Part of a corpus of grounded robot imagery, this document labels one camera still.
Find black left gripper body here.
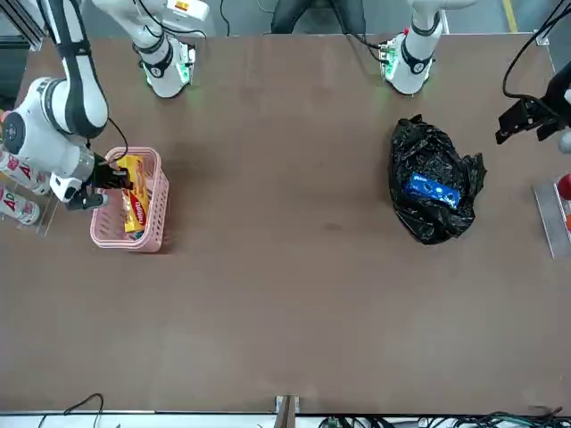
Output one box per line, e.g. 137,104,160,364
534,60,571,121

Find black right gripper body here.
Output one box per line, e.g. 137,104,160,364
87,153,118,192

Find yellow wafer box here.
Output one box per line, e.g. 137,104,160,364
116,154,151,234

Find black plastic bag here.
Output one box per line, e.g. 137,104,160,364
388,114,488,245

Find blue cookie box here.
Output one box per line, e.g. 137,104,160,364
404,171,460,209

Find pink slotted plastic basket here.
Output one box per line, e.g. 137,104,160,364
89,146,170,254

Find clear acrylic bottle shelf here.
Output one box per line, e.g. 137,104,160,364
0,142,77,237

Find pink white drink bottle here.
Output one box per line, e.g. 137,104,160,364
0,185,42,226
0,149,53,196

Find clear acrylic fruit stand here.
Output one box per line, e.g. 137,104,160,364
533,181,571,260

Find person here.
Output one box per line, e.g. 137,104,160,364
269,0,367,36

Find white desk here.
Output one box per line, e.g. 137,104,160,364
0,412,571,428

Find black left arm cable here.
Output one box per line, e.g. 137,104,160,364
501,0,571,102

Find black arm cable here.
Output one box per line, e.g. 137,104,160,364
84,115,130,169
501,0,571,102

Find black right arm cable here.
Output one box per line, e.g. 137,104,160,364
84,115,130,169

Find aluminium frame corner bracket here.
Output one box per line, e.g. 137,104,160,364
533,0,571,48

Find aluminium frame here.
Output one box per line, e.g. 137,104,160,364
0,0,68,50

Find black left base cable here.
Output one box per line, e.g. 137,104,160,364
343,30,387,62

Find black base cable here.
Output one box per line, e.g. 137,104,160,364
189,0,233,41
343,30,387,62

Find black right base cable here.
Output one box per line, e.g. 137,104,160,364
189,0,233,41

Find thin black cable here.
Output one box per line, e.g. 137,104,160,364
37,392,106,428

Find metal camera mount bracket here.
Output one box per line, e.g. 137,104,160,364
274,394,301,428

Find tangled black cables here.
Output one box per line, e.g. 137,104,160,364
319,404,571,428

